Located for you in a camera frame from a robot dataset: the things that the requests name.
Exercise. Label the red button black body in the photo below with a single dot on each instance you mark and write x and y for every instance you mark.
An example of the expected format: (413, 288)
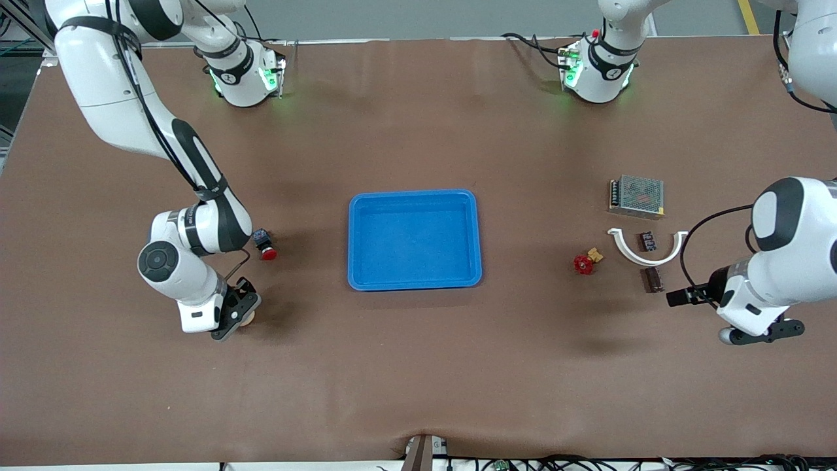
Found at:
(265, 245)

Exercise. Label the aluminium frame with rail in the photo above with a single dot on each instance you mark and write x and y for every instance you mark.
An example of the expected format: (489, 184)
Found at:
(39, 62)

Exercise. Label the black capacitor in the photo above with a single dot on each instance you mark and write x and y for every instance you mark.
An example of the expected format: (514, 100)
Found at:
(648, 241)

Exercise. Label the metal mesh power supply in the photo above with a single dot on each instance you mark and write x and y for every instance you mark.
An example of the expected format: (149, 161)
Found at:
(637, 196)

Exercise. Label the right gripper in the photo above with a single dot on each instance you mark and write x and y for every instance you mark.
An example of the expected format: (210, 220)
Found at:
(240, 288)

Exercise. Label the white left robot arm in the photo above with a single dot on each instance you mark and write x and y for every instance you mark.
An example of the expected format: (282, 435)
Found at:
(801, 222)

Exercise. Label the brass valve red handwheel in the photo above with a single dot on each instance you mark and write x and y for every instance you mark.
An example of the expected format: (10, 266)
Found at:
(583, 264)

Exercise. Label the brown table mat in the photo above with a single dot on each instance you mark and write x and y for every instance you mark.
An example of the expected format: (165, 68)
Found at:
(418, 366)

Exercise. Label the brown capacitor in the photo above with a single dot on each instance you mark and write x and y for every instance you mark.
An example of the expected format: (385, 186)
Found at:
(652, 280)

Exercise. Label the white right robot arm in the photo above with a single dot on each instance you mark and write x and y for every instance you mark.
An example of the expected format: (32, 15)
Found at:
(111, 85)

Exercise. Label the blue bell cream button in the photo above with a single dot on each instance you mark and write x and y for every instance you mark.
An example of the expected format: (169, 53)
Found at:
(248, 320)

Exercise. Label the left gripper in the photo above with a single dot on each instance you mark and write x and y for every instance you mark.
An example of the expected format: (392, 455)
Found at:
(707, 292)

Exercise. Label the white curved plastic bracket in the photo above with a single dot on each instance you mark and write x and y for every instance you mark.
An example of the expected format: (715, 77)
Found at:
(628, 254)

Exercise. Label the blue plastic tray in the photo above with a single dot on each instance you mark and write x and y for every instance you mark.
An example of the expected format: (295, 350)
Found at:
(418, 242)

